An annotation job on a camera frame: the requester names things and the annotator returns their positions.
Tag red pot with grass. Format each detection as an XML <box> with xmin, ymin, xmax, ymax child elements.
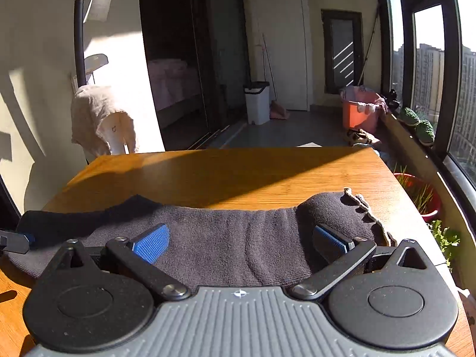
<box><xmin>394</xmin><ymin>173</ymin><xmax>441</xmax><ymax>223</ymax></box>

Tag white plastic trash bin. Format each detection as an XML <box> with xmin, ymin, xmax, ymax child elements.
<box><xmin>244</xmin><ymin>82</ymin><xmax>270</xmax><ymax>126</ymax></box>

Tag black white vacuum handle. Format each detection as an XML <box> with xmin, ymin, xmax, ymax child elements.
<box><xmin>73</xmin><ymin>0</ymin><xmax>87</xmax><ymax>88</ymax></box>

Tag leafy green plant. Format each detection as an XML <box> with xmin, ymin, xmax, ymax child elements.
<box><xmin>427</xmin><ymin>220</ymin><xmax>461</xmax><ymax>271</ymax></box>

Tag green slipper near window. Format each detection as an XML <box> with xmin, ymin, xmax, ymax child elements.
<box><xmin>398</xmin><ymin>107</ymin><xmax>420</xmax><ymax>127</ymax></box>

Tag pink dustpan with broom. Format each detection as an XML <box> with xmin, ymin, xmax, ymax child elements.
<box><xmin>262</xmin><ymin>32</ymin><xmax>290</xmax><ymax>120</ymax></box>

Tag orange bucket with cloths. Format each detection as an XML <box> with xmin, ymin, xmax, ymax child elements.
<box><xmin>340</xmin><ymin>85</ymin><xmax>388</xmax><ymax>134</ymax></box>

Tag pink bed in room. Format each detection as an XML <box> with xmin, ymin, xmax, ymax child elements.
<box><xmin>148</xmin><ymin>59</ymin><xmax>201</xmax><ymax>111</ymax></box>

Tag slippers on floor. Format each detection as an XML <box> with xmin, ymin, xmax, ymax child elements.
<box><xmin>345</xmin><ymin>129</ymin><xmax>382</xmax><ymax>148</ymax></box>

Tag dark grey knitted garment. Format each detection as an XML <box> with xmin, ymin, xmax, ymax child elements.
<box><xmin>8</xmin><ymin>189</ymin><xmax>395</xmax><ymax>289</ymax></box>

